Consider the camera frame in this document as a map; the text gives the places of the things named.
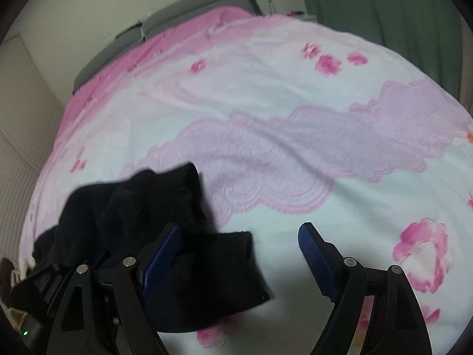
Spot black pants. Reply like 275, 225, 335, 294
33, 164, 269, 333

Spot white louvered wardrobe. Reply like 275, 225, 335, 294
0, 35, 63, 262

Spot pink floral bed cover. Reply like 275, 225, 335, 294
19, 7, 472, 354

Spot green curtain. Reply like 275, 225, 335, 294
304, 0, 472, 108

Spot grey padded headboard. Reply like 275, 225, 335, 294
73, 0, 263, 91

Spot clear plastic bottle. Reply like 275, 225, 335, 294
268, 0, 276, 15

